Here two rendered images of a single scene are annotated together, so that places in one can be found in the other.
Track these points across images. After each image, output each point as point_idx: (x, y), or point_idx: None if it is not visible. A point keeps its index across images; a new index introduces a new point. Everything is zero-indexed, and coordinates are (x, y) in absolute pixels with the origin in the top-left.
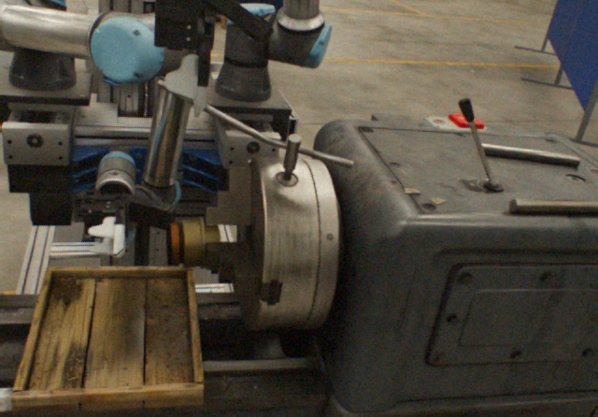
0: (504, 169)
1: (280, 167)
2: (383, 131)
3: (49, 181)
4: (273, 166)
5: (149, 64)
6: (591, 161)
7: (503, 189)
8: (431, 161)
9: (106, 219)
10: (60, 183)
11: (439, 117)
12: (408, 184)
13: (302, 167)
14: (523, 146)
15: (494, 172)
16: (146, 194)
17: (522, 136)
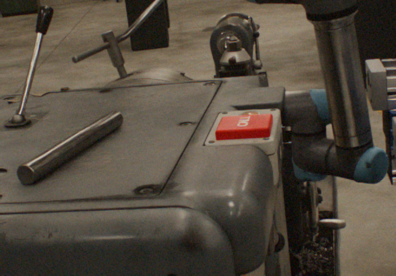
0: (55, 134)
1: (141, 72)
2: (207, 89)
3: (386, 129)
4: (144, 71)
5: None
6: (33, 206)
7: (5, 125)
8: (104, 104)
9: None
10: (388, 134)
11: (273, 116)
12: (56, 94)
13: (137, 77)
14: (129, 159)
15: (52, 128)
16: (329, 145)
17: (180, 167)
